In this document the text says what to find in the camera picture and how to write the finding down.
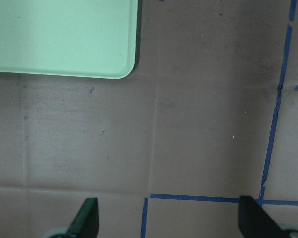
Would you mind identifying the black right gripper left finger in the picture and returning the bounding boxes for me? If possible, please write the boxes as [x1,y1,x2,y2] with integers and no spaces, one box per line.
[65,197,99,238]

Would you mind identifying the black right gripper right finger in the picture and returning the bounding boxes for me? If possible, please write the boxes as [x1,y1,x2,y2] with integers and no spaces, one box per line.
[238,196,298,238]

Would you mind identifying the brown paper table cover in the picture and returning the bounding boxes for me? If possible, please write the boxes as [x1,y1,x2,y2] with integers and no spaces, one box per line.
[0,0,298,238]

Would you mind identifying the mint green tray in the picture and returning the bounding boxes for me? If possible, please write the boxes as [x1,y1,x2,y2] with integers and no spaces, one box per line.
[0,0,139,79]

